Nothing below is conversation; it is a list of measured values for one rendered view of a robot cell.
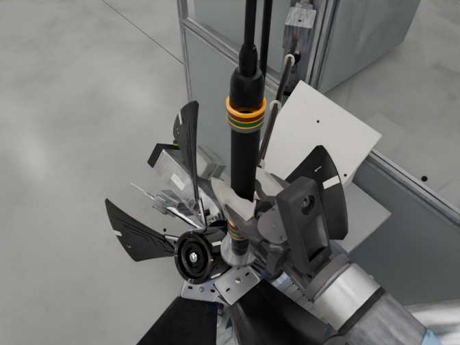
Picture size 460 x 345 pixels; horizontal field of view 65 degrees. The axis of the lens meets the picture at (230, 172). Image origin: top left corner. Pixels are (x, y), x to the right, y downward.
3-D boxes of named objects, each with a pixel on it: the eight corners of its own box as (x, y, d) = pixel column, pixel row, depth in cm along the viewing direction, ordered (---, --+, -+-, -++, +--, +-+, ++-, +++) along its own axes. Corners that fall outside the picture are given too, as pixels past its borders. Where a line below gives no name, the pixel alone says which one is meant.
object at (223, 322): (226, 309, 110) (233, 289, 109) (241, 320, 107) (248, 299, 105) (209, 317, 104) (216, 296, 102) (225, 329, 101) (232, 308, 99)
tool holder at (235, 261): (228, 221, 72) (228, 193, 64) (263, 229, 71) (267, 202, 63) (215, 262, 67) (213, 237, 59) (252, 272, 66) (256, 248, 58)
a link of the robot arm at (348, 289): (346, 320, 39) (391, 274, 42) (314, 287, 41) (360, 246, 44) (330, 337, 45) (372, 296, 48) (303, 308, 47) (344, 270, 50)
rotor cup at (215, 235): (195, 248, 96) (158, 257, 86) (222, 207, 91) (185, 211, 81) (229, 290, 90) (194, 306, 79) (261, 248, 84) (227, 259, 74)
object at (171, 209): (212, 238, 97) (133, 186, 116) (214, 231, 96) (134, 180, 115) (207, 239, 95) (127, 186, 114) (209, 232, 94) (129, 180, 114)
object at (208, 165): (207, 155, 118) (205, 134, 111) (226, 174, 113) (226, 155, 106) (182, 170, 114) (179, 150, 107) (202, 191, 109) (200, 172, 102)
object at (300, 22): (287, 30, 105) (291, 1, 98) (312, 33, 104) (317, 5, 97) (280, 50, 99) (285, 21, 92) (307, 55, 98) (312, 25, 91)
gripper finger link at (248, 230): (217, 217, 50) (268, 256, 46) (216, 211, 49) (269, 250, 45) (239, 195, 52) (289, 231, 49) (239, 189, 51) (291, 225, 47)
